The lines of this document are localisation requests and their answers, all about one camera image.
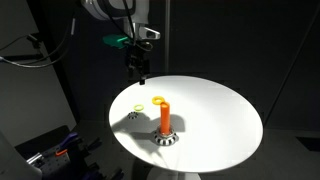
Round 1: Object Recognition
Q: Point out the orange handled tool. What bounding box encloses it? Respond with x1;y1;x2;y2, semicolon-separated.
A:
54;148;69;158

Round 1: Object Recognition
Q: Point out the grey vertical wall post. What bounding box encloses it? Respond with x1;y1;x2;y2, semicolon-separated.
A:
163;0;171;76

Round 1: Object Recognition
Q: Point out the white table pedestal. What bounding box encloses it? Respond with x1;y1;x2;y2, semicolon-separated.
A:
146;165;202;180

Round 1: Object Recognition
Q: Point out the white rounded housing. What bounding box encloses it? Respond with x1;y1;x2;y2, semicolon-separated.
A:
0;131;44;180

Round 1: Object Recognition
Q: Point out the orange ring toss peg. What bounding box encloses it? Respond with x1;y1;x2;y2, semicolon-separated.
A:
159;101;172;135

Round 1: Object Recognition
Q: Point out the yellow orange ring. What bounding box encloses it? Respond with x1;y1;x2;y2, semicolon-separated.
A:
151;95;166;105

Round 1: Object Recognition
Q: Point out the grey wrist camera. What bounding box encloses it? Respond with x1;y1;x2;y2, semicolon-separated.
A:
134;25;162;41

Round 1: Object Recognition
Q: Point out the black camera stand boom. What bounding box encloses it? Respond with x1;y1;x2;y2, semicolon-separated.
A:
0;33;48;63

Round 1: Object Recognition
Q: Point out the long black robot cable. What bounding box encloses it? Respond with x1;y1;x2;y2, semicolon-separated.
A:
0;18;77;70

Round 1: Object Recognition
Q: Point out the large black white striped ring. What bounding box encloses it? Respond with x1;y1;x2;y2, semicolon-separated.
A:
153;129;179;147

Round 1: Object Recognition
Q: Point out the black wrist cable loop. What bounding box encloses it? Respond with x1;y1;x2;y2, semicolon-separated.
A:
106;0;154;53

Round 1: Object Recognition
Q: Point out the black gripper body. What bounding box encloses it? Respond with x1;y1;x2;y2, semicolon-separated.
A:
125;46;150;74

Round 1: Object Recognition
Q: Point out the clear round plastic dish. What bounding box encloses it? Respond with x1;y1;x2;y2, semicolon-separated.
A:
154;127;178;139

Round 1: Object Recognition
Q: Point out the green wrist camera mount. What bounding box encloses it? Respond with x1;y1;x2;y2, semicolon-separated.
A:
102;33;131;50

